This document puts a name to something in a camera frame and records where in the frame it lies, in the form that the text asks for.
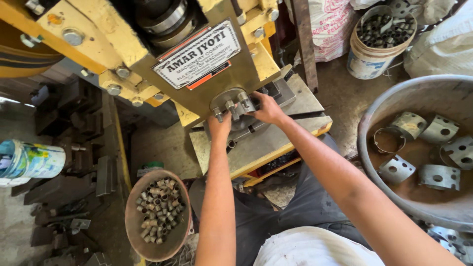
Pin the person's left hand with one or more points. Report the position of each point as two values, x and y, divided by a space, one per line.
220 127

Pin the person's right hand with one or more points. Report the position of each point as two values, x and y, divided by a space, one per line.
269 110

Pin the person's left fingers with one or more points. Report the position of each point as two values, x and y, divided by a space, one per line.
215 117

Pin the person's right fingers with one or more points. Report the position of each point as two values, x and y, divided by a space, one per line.
258 100

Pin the grey steel die block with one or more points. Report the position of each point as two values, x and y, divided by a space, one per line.
285 96

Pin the single short metal tube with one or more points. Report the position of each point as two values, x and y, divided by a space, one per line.
231 144

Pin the grey steel press table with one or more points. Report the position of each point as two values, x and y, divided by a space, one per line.
273 136

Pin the rusty steel bar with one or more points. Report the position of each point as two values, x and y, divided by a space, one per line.
306 44

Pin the green capped small container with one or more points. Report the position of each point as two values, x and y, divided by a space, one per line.
150 168

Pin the white printed woven sack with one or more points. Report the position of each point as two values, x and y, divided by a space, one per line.
329 29

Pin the pile of short metal tubes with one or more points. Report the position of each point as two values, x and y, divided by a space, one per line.
159 210

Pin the white plastic bucket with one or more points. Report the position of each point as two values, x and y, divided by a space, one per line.
366 61

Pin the person's dark grey trousers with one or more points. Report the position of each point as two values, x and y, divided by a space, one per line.
273 218

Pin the large grey metal basin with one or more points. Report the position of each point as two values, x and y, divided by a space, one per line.
373 122

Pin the yellow power press machine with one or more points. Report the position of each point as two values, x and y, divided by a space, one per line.
122 44

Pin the brown round basin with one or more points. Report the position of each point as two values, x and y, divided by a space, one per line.
137 221

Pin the heap of dark metal tubes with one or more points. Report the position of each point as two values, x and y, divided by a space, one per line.
384 31

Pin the heap of dark steel dies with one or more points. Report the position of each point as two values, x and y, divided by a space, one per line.
70 147

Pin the punched curved metal piece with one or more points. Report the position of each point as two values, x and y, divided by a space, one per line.
396 169
460 151
439 130
409 125
439 177

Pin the person's white shirt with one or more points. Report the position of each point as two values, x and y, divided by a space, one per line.
314 249

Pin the paint-smeared plastic bucket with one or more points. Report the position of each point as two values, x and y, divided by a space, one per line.
33 160

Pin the plain white woven sack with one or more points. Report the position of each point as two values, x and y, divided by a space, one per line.
443 48

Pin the heap of punched metal parts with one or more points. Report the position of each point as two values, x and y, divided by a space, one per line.
451 244

